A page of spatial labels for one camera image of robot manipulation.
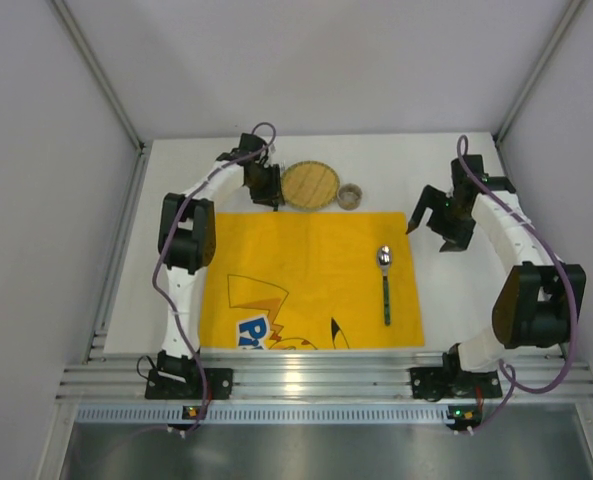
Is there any round woven bamboo plate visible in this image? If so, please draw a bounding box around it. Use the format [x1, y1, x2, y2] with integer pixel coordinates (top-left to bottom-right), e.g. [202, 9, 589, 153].
[281, 160, 340, 211]

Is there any speckled ceramic cup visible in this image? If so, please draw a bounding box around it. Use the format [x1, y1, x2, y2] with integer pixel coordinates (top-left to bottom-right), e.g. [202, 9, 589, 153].
[336, 183, 363, 211]

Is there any spoon with green handle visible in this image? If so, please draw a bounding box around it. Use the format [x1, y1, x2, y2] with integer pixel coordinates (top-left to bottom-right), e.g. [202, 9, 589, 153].
[377, 245, 392, 327]

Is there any yellow pikachu placemat cloth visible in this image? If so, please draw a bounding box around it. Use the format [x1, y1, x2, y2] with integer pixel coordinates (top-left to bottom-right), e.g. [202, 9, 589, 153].
[200, 212, 425, 351]

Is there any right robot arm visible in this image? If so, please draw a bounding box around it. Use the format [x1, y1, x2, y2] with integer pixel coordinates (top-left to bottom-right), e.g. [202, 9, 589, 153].
[407, 154, 587, 397]

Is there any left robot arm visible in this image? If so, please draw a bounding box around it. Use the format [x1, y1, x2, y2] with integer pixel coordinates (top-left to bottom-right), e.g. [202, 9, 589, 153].
[145, 130, 283, 400]

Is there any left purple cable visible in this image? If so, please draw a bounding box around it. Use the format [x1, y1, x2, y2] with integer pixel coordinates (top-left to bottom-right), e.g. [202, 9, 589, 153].
[150, 121, 278, 434]

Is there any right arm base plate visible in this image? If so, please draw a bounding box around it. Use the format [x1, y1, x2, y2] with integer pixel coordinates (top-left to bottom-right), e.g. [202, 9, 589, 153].
[409, 367, 503, 402]

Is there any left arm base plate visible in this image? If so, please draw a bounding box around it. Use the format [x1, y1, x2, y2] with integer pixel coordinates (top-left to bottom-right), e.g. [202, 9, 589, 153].
[144, 368, 234, 400]

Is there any right aluminium frame post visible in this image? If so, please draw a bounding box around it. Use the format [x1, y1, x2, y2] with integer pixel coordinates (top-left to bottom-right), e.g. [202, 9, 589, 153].
[492, 0, 588, 148]

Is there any aluminium frame post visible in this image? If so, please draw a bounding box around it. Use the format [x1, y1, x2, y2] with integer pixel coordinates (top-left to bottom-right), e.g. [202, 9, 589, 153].
[492, 0, 588, 148]
[46, 0, 145, 151]

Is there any aluminium mounting rail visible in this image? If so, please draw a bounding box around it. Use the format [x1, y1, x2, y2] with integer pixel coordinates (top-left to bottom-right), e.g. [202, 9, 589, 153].
[55, 352, 593, 401]

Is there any left aluminium frame post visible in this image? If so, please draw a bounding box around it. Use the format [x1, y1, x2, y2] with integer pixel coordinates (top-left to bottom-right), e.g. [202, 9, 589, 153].
[46, 0, 145, 151]

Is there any slotted cable duct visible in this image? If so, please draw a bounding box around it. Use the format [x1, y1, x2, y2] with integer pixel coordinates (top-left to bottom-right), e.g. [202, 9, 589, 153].
[75, 402, 482, 426]

